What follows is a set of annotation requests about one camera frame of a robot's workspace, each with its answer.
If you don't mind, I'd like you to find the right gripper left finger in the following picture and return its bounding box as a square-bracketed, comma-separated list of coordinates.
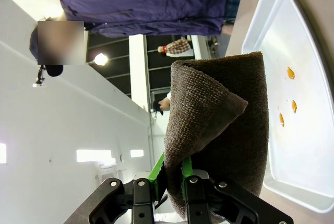
[62, 151, 169, 224]

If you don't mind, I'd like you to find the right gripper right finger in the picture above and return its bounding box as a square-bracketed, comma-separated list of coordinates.
[181, 157, 295, 224]

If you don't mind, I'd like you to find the brown cloth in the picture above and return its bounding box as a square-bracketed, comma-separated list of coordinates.
[163, 51, 270, 220]

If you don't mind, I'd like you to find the white ceiling air conditioner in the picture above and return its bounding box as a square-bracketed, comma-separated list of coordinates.
[94, 161, 126, 183]

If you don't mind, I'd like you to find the person in black cap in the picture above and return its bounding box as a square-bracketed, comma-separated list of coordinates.
[152, 91, 172, 116]

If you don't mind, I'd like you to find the silver metal tray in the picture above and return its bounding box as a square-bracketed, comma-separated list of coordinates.
[241, 0, 334, 214]

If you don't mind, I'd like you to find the white building pillar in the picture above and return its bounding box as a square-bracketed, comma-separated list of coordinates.
[128, 34, 150, 110]

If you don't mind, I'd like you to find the round ceiling lamp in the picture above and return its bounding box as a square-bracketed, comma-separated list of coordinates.
[93, 52, 109, 66]

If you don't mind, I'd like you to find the person in plaid shirt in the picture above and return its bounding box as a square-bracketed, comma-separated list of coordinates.
[157, 38, 193, 58]

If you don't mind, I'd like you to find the person in purple jacket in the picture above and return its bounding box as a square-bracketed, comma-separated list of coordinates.
[29, 0, 247, 77]

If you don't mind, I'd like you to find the ceiling mounted camera bracket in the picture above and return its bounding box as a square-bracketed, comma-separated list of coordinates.
[32, 64, 47, 88]

